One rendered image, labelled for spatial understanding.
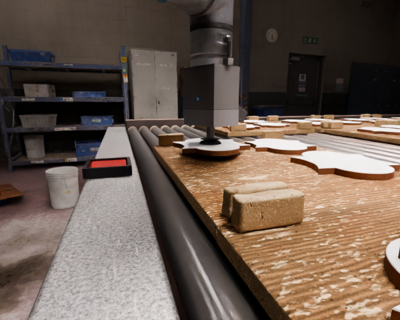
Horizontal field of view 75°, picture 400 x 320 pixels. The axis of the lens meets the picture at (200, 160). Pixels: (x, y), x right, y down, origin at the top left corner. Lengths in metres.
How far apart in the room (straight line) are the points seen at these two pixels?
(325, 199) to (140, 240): 0.19
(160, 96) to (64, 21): 2.02
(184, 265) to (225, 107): 0.31
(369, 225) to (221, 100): 0.30
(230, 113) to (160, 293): 0.35
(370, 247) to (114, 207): 0.25
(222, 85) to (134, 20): 5.09
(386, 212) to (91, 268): 0.26
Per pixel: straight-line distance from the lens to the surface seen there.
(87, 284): 0.21
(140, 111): 4.77
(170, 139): 0.59
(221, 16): 0.48
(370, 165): 0.44
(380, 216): 0.28
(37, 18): 5.53
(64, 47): 5.39
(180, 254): 0.22
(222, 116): 0.46
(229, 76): 0.47
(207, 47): 0.46
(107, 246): 0.24
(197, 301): 0.18
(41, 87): 4.82
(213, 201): 0.26
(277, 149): 0.52
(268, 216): 0.21
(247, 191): 0.22
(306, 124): 1.03
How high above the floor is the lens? 1.03
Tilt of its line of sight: 13 degrees down
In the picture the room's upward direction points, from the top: straight up
